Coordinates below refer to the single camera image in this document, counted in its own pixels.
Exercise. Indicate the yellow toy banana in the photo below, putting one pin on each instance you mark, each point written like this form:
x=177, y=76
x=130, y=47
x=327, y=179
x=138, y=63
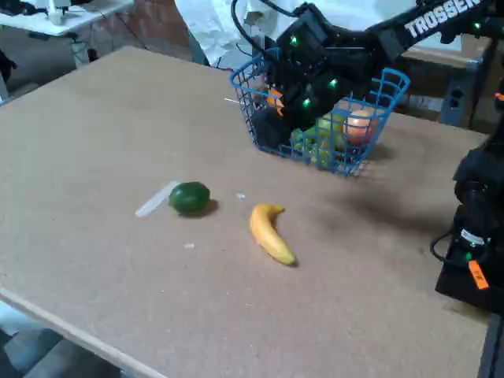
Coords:
x=267, y=232

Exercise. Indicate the round green toy fruit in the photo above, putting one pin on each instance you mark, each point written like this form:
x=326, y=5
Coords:
x=189, y=198

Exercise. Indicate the green toy grapes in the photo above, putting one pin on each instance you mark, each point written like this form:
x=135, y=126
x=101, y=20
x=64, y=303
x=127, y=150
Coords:
x=307, y=143

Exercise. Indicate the thin white tape strip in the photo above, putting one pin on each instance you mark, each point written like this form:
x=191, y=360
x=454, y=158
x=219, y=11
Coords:
x=231, y=101

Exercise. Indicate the orange toy fruit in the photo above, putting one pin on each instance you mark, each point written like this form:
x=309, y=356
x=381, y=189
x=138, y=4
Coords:
x=273, y=100

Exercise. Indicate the yellow-green toy fruit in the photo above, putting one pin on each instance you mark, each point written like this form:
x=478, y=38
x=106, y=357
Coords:
x=327, y=130

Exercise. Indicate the long white tape strip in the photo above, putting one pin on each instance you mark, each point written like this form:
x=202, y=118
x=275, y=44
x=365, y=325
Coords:
x=155, y=200

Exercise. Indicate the pink-orange round toy fruit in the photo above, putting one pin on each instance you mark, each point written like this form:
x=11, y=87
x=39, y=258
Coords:
x=360, y=126

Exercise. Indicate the grey outlet box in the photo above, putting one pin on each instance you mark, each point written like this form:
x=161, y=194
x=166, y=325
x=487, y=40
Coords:
x=456, y=102

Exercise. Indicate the brown wooden bench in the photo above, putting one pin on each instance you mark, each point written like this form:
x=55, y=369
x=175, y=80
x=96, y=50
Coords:
x=441, y=57

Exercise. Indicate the white desk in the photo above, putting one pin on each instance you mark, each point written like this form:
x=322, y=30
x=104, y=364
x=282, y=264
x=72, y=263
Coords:
x=78, y=17

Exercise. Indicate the small white desk object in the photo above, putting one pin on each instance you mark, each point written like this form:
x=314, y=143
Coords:
x=56, y=17

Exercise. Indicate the black background object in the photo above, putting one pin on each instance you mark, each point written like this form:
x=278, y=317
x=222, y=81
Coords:
x=6, y=65

